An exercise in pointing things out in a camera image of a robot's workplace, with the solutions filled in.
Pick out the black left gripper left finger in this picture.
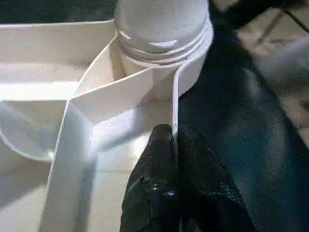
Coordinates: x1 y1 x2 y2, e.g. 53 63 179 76
120 124 182 232

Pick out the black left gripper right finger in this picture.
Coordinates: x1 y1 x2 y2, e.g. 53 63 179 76
178 127 256 232

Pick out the white plastic table leg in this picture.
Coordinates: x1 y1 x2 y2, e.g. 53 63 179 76
114 0 212 62

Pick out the white plastic table top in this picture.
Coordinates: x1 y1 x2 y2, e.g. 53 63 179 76
0 17 214 232

